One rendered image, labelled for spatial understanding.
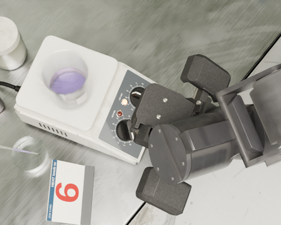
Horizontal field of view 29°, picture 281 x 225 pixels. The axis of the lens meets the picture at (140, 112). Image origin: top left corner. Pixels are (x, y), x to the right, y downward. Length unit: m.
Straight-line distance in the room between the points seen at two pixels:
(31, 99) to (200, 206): 0.30
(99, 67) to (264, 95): 0.36
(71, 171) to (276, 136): 0.41
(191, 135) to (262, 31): 0.50
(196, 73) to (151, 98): 0.08
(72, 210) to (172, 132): 0.37
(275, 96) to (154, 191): 0.19
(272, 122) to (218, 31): 0.46
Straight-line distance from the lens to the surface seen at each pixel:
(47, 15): 0.95
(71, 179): 0.84
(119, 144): 0.81
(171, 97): 0.60
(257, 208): 0.86
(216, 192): 0.86
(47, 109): 0.79
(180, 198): 0.62
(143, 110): 0.59
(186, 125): 0.50
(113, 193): 0.85
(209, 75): 0.65
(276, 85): 0.50
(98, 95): 0.79
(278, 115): 0.50
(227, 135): 0.50
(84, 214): 0.84
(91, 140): 0.80
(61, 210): 0.82
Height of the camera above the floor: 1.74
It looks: 73 degrees down
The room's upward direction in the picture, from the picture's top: 2 degrees clockwise
